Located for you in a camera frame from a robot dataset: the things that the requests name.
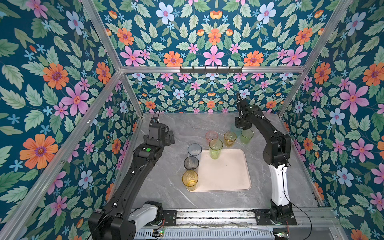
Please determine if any pink translucent short cup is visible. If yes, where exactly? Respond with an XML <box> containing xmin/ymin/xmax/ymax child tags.
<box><xmin>205</xmin><ymin>131</ymin><xmax>219</xmax><ymax>143</ymax></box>

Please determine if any green translucent tall cup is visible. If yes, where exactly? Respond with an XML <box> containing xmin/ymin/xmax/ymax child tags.
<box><xmin>209</xmin><ymin>139</ymin><xmax>224</xmax><ymax>160</ymax></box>

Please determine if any blue translucent tall cup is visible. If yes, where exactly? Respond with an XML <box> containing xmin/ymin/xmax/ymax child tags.
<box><xmin>188</xmin><ymin>143</ymin><xmax>203</xmax><ymax>160</ymax></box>

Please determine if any dark grey translucent cup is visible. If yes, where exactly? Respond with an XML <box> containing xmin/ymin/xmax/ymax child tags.
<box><xmin>184</xmin><ymin>156</ymin><xmax>200</xmax><ymax>171</ymax></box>

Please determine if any beige rectangular tray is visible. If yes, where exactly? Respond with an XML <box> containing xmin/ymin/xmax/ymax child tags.
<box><xmin>187</xmin><ymin>149</ymin><xmax>252</xmax><ymax>192</ymax></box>

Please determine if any amber translucent tall cup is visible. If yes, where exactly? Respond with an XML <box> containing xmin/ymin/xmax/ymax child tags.
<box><xmin>182</xmin><ymin>170</ymin><xmax>199</xmax><ymax>192</ymax></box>

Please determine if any teal translucent short cup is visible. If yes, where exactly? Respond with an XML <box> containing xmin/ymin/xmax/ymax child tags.
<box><xmin>231</xmin><ymin>124</ymin><xmax>242</xmax><ymax>138</ymax></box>

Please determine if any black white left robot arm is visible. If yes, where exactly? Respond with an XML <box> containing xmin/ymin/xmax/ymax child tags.
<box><xmin>88</xmin><ymin>117</ymin><xmax>175</xmax><ymax>240</ymax></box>

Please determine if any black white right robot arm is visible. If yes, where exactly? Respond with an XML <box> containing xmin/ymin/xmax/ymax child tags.
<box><xmin>235</xmin><ymin>99</ymin><xmax>293</xmax><ymax>224</ymax></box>

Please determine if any light green short cup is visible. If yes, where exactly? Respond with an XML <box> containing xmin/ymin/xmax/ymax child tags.
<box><xmin>241</xmin><ymin>129</ymin><xmax>254</xmax><ymax>144</ymax></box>

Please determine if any yellow translucent short cup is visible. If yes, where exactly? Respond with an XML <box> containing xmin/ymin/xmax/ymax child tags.
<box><xmin>224</xmin><ymin>132</ymin><xmax>237</xmax><ymax>147</ymax></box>

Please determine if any black hook rack bar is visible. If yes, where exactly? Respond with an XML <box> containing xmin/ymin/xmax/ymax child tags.
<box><xmin>179</xmin><ymin>66</ymin><xmax>243</xmax><ymax>74</ymax></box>

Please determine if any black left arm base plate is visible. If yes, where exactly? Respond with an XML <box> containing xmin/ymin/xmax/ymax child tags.
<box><xmin>156</xmin><ymin>210</ymin><xmax>178</xmax><ymax>227</ymax></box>

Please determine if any aluminium mounting rail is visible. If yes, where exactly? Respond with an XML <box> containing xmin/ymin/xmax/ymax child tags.
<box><xmin>92</xmin><ymin>208</ymin><xmax>340</xmax><ymax>229</ymax></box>

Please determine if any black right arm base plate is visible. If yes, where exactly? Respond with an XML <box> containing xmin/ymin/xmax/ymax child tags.
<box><xmin>252</xmin><ymin>209</ymin><xmax>298</xmax><ymax>226</ymax></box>

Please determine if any white vented cable duct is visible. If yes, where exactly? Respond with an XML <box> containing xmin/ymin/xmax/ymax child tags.
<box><xmin>135</xmin><ymin>228</ymin><xmax>275</xmax><ymax>240</ymax></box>

